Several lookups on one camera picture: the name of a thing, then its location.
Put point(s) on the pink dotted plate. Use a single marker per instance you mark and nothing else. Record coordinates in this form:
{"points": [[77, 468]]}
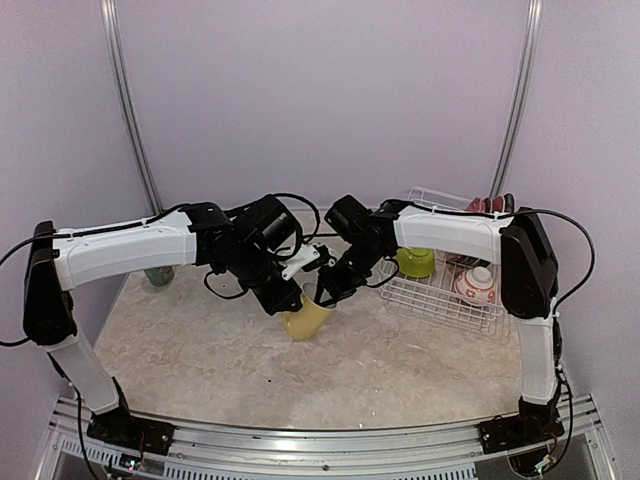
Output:
{"points": [[477, 205]]}

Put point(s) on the teal floral mug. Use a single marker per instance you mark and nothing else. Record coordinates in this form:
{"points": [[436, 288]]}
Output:
{"points": [[160, 276]]}

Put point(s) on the right aluminium frame post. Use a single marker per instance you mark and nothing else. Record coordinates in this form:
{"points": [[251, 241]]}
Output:
{"points": [[519, 98]]}

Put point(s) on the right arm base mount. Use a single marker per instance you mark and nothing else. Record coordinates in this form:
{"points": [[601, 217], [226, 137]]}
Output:
{"points": [[532, 424]]}

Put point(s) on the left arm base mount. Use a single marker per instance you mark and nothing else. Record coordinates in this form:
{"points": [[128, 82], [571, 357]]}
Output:
{"points": [[120, 427]]}

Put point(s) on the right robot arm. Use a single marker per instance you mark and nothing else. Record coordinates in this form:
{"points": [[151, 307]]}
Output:
{"points": [[516, 242]]}

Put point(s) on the white red patterned bowl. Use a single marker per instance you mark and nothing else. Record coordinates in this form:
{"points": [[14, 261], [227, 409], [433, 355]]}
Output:
{"points": [[476, 286]]}

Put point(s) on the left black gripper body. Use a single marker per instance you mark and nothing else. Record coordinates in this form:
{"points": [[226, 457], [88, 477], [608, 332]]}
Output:
{"points": [[270, 299]]}

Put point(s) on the front aluminium rail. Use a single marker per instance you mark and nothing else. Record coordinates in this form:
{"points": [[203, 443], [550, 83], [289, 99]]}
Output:
{"points": [[203, 450]]}

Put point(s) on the black rimmed plate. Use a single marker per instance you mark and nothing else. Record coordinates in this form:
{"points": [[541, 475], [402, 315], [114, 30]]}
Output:
{"points": [[508, 203]]}

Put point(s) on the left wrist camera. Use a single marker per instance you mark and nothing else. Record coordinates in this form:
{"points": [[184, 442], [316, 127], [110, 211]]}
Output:
{"points": [[309, 257]]}

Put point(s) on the left aluminium frame post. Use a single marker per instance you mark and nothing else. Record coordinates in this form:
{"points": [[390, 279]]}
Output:
{"points": [[110, 21]]}

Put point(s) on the white wire dish rack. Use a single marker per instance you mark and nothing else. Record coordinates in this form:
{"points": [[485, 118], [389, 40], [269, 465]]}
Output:
{"points": [[434, 300]]}

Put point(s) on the aluminium frame post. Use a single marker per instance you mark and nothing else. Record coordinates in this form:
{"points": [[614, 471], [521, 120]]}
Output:
{"points": [[519, 98], [110, 21]]}

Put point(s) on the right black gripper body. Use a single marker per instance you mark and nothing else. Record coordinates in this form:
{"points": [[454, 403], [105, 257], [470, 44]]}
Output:
{"points": [[351, 276]]}

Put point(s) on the pale yellow mug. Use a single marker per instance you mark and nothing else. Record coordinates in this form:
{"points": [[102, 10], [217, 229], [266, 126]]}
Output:
{"points": [[306, 322]]}

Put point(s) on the green bowl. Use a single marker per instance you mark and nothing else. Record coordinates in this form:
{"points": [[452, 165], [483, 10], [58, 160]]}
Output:
{"points": [[416, 263]]}

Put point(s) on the dark red plate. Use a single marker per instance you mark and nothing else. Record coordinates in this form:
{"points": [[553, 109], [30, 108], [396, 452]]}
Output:
{"points": [[493, 205]]}

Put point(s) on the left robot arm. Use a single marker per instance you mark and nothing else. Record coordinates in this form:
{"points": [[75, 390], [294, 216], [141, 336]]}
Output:
{"points": [[260, 244]]}

